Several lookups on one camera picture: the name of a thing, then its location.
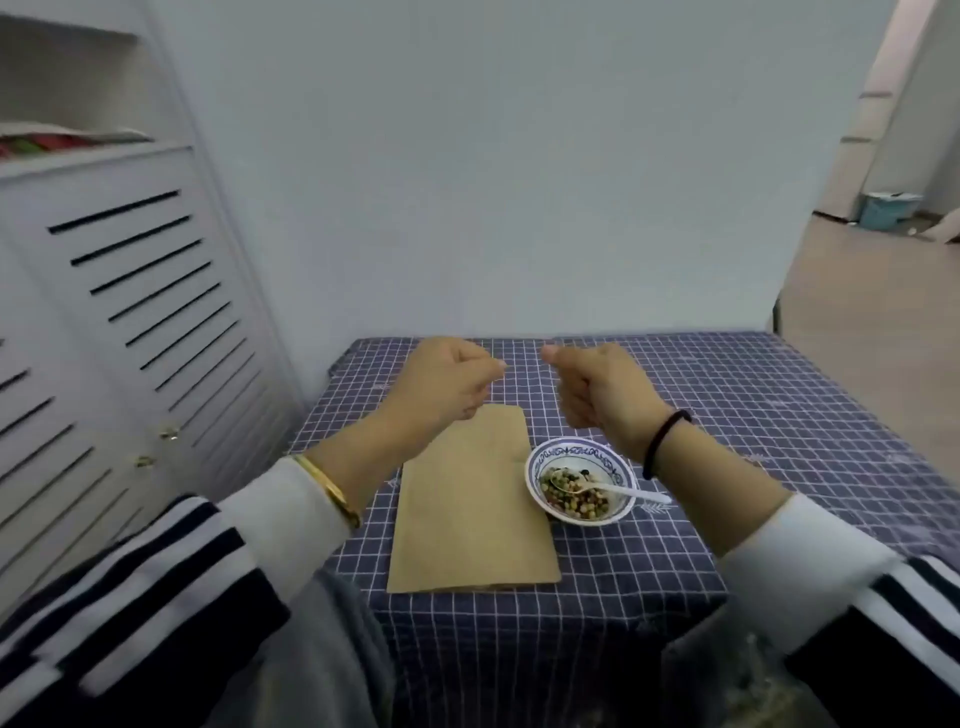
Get person's right hand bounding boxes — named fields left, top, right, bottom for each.
left=539, top=343, right=676, bottom=463

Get person's left hand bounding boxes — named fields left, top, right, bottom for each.
left=372, top=335, right=509, bottom=460

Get blue patterned white bowl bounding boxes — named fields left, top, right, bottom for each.
left=524, top=437, right=640, bottom=527

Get white plastic spoon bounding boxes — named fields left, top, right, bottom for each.
left=549, top=466, right=674, bottom=506

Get pile of mixed beans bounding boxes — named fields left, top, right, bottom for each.
left=539, top=468, right=610, bottom=520

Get brown kraft paper pouch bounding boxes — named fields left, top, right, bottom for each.
left=386, top=403, right=562, bottom=595

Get person's right forearm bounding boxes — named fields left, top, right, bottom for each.
left=635, top=419, right=960, bottom=728

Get person's left forearm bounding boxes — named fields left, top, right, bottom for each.
left=0, top=408, right=412, bottom=728

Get blue checked tablecloth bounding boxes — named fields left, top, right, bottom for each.
left=288, top=332, right=960, bottom=728

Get teal plastic bin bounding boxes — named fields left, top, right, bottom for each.
left=858, top=191, right=925, bottom=232

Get white louvred cabinet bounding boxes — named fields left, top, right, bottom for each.
left=0, top=0, right=309, bottom=624

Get white cardboard piece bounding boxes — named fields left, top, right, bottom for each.
left=920, top=208, right=960, bottom=245

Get red green packets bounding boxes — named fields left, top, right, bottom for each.
left=0, top=122, right=155, bottom=160

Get black hair tie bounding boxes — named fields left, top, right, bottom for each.
left=641, top=409, right=694, bottom=482

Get gold bracelet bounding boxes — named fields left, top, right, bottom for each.
left=290, top=452, right=364, bottom=531

